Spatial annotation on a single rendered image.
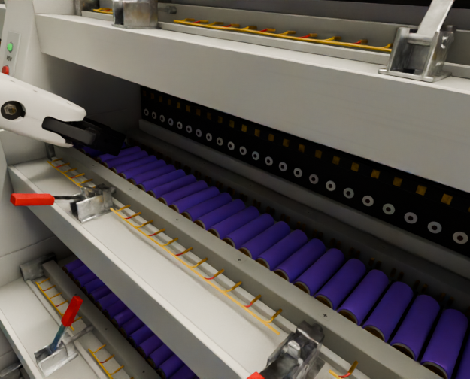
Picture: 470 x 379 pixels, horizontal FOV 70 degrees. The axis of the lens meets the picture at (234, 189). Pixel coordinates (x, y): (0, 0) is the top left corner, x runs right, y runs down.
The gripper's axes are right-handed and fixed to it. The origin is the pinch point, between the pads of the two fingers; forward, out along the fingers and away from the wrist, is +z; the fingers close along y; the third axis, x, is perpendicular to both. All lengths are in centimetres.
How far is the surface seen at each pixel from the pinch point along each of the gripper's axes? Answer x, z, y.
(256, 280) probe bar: 3.7, -1.8, -30.3
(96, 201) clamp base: 5.8, -4.1, -10.3
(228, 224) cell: 1.9, 2.2, -23.0
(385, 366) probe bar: 3.7, -1.7, -40.6
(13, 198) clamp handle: 7.0, -11.7, -9.7
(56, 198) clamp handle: 6.4, -8.0, -9.8
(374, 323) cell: 2.4, 1.2, -38.7
